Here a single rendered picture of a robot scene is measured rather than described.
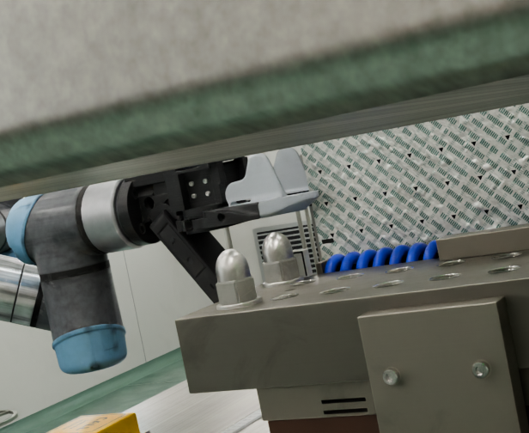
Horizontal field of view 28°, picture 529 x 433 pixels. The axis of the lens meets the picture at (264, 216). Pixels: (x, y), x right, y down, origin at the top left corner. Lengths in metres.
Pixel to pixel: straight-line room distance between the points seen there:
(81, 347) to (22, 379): 4.73
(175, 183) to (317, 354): 0.30
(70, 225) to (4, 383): 4.67
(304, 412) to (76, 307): 0.37
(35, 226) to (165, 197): 0.15
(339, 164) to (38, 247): 0.34
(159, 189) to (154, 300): 5.76
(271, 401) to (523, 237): 0.23
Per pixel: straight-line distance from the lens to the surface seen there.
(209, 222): 1.00
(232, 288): 0.84
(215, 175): 1.01
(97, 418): 1.07
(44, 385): 5.98
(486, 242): 0.87
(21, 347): 5.86
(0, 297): 1.25
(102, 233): 1.08
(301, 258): 0.95
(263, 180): 0.98
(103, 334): 1.13
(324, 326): 0.78
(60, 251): 1.12
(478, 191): 0.93
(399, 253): 0.93
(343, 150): 0.97
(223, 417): 1.07
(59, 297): 1.13
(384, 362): 0.75
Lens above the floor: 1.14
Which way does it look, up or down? 3 degrees down
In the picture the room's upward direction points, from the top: 11 degrees counter-clockwise
